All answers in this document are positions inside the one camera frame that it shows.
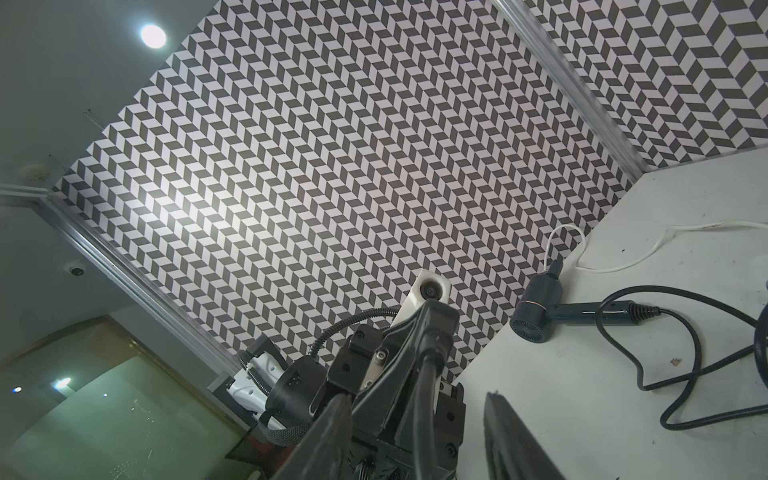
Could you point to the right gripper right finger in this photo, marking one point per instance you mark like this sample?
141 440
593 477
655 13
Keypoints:
512 452

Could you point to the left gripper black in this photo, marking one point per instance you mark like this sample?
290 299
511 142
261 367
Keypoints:
408 416

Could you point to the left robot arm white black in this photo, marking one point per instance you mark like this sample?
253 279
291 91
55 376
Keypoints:
285 399

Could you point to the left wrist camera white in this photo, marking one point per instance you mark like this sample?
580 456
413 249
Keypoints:
427 286

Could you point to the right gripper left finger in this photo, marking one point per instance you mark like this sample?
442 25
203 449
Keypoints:
323 452

